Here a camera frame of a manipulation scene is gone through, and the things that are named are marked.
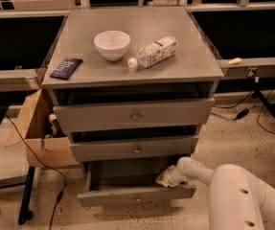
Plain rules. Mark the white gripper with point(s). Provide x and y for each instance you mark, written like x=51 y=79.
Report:
x=172 y=176

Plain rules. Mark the grey bottom drawer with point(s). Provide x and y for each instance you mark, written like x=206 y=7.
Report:
x=124 y=181

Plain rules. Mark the grey drawer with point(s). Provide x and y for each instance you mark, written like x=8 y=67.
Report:
x=124 y=181
x=134 y=148
x=110 y=116

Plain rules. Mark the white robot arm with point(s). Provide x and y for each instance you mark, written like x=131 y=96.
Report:
x=238 y=199

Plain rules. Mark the grey middle drawer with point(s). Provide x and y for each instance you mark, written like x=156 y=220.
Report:
x=134 y=148

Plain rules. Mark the grey drawer cabinet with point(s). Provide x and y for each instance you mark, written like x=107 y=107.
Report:
x=191 y=73

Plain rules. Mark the grey top drawer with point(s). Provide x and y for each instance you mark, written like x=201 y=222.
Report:
x=110 y=116

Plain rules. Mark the brown cardboard box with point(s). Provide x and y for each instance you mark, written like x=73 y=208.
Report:
x=31 y=128

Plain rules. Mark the clear plastic bottle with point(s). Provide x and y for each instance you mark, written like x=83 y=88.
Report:
x=153 y=53

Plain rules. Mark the black stand leg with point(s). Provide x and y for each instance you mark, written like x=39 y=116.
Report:
x=258 y=94

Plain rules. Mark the small yellow foam piece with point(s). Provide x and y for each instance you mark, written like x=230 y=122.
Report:
x=234 y=61

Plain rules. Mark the white ceramic bowl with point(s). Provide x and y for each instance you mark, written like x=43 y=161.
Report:
x=112 y=45

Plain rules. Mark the black table leg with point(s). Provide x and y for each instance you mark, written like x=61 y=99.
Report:
x=25 y=213

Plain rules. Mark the dark blue snack packet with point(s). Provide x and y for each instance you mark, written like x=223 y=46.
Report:
x=66 y=68

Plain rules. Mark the grey wall rail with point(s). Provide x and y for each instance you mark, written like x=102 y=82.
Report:
x=263 y=67

